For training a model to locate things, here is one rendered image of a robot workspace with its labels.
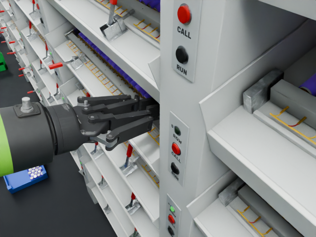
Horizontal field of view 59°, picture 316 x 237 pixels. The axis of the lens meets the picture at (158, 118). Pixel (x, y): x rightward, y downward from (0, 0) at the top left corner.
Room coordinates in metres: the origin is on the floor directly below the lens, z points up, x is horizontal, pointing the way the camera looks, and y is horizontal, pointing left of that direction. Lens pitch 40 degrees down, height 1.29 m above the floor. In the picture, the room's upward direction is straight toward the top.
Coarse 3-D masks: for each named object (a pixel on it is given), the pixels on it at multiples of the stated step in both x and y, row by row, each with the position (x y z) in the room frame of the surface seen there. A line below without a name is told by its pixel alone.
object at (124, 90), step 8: (72, 40) 0.78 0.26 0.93; (80, 48) 0.73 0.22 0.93; (88, 48) 0.72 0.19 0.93; (88, 56) 0.68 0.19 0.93; (96, 56) 0.67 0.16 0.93; (96, 64) 0.64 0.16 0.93; (104, 64) 0.63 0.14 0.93; (96, 72) 0.63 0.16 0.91; (104, 72) 0.60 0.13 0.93; (112, 72) 0.59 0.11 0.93; (112, 80) 0.56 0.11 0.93; (120, 80) 0.55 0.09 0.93; (120, 88) 0.53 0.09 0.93; (128, 88) 0.52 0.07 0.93
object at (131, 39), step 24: (48, 0) 0.78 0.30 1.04; (72, 0) 0.65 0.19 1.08; (96, 0) 0.62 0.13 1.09; (120, 0) 0.53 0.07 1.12; (144, 0) 0.52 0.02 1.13; (96, 24) 0.52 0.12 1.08; (120, 24) 0.47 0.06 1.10; (144, 24) 0.48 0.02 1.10; (120, 48) 0.43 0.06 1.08; (144, 48) 0.41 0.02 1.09; (144, 72) 0.35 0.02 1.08
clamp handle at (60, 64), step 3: (72, 57) 0.68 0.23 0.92; (72, 60) 0.69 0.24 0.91; (57, 63) 0.67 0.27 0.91; (60, 63) 0.67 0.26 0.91; (63, 63) 0.67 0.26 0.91; (66, 63) 0.67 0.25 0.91; (48, 66) 0.65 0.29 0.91; (51, 66) 0.65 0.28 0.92; (54, 66) 0.65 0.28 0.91; (57, 66) 0.66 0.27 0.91; (60, 66) 0.66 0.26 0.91; (51, 69) 0.65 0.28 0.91
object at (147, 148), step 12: (72, 24) 0.85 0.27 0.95; (48, 36) 0.81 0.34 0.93; (60, 36) 0.83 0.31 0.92; (60, 48) 0.80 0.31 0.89; (72, 48) 0.78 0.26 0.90; (72, 72) 0.71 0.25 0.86; (84, 72) 0.66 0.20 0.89; (84, 84) 0.61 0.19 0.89; (96, 84) 0.60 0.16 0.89; (108, 84) 0.58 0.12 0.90; (96, 96) 0.55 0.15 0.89; (132, 144) 0.39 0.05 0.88; (144, 144) 0.38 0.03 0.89; (156, 144) 0.38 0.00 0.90; (144, 156) 0.36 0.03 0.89; (156, 156) 0.35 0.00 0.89; (156, 168) 0.31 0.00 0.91
